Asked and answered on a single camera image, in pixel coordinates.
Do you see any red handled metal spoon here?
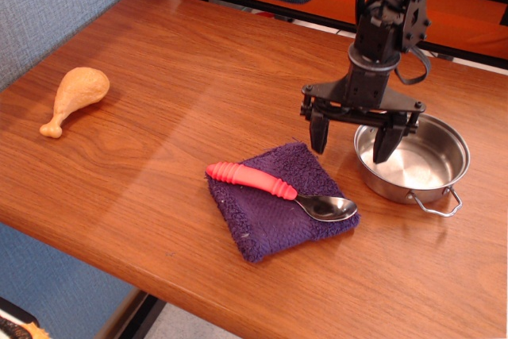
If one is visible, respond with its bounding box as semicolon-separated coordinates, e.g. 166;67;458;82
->
206;162;358;222

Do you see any purple folded cloth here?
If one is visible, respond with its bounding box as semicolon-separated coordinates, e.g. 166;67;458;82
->
206;142;360;263

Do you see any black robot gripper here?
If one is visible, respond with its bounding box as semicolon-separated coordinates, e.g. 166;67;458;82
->
301;55;425;164

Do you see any plastic toy chicken drumstick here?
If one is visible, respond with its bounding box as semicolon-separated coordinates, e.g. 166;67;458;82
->
39;67;110;138

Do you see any small stainless steel pot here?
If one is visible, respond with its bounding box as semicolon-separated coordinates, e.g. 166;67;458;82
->
354;114;471;218

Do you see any orange panel with black frame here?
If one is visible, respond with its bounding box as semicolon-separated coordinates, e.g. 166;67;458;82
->
203;0;507;69

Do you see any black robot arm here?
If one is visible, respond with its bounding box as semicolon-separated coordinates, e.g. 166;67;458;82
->
301;0;430;164

